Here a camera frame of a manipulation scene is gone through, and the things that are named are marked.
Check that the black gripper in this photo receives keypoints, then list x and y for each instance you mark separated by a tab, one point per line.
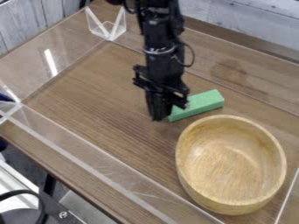
159	77

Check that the blue object at edge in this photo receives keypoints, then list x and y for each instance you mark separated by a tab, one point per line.
5	98

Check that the green rectangular block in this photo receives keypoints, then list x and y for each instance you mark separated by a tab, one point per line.
200	103

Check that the light wooden bowl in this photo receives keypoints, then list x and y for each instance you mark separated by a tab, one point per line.
231	164

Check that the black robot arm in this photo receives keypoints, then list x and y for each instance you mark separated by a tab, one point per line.
160	23

